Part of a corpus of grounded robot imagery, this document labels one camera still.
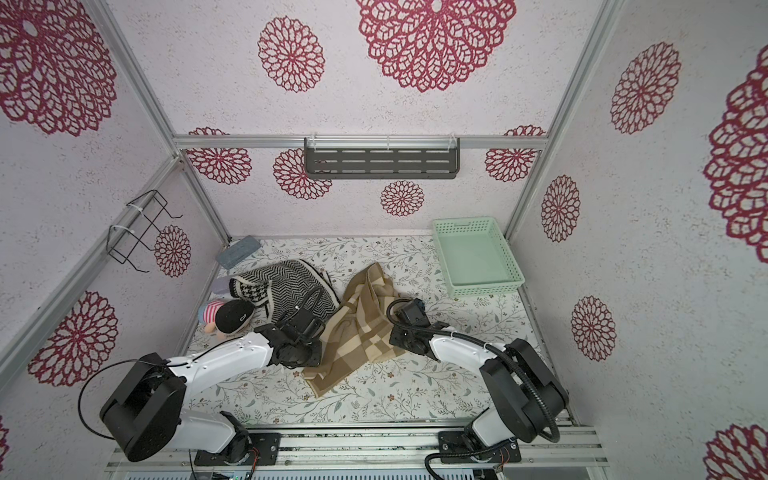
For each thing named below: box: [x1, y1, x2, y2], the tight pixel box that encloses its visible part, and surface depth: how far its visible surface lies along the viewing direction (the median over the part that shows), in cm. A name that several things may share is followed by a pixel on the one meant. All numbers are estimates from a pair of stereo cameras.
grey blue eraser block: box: [216, 235, 261, 270], surface depth 115 cm
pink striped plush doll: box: [198, 299, 255, 341], surface depth 92 cm
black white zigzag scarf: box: [229, 259, 341, 324], surface depth 102 cm
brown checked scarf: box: [302, 263, 405, 397], surface depth 93 cm
